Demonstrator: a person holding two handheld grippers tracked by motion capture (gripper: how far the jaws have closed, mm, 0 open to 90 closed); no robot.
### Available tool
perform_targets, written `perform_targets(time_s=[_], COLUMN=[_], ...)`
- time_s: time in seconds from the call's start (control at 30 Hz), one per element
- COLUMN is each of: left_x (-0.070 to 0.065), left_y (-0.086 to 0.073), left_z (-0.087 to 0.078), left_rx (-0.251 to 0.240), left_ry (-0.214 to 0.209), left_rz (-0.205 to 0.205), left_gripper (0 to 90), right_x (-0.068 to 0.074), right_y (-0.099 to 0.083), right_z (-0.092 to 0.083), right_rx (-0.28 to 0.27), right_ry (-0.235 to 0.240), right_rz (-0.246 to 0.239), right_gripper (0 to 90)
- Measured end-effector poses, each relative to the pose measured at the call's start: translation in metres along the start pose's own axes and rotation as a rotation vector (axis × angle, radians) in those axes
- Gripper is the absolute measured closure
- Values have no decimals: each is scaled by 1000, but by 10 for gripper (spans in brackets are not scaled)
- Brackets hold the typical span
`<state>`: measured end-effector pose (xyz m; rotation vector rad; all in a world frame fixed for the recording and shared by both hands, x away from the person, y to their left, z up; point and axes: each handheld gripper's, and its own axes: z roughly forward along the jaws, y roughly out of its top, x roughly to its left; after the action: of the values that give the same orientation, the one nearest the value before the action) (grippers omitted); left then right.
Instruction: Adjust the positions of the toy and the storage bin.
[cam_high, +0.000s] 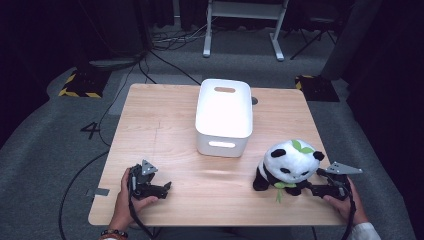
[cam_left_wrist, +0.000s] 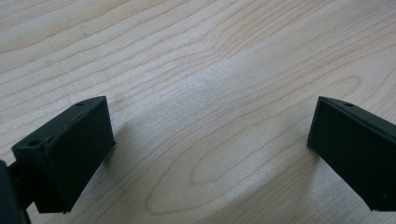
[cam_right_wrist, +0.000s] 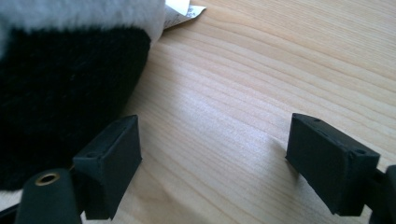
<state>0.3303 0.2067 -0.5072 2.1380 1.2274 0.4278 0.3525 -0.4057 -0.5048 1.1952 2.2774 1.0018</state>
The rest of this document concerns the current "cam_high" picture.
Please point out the grey curtain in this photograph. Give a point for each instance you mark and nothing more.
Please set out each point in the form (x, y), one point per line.
(350, 40)

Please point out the white metal stand frame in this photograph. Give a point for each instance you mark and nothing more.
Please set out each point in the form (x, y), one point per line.
(245, 10)

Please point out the grey tape strip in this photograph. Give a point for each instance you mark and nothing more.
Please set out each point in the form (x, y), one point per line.
(100, 192)

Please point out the black yellow striped base plate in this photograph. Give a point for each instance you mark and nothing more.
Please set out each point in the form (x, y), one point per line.
(83, 83)
(316, 88)

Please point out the black tripod stand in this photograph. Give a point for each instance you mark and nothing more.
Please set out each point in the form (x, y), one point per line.
(315, 33)

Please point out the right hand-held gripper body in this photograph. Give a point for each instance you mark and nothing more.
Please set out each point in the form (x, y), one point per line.
(340, 181)

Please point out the person's right hand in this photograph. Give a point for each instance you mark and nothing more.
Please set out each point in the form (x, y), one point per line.
(350, 208)

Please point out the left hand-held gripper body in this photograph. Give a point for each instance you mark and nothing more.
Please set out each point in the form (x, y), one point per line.
(141, 181)

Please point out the person's left hand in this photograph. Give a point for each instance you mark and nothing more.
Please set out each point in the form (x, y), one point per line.
(124, 203)

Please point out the white plastic storage bin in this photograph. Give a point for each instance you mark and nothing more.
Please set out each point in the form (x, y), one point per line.
(224, 113)

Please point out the panda plush toy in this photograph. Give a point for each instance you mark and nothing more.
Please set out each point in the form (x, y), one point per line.
(288, 163)

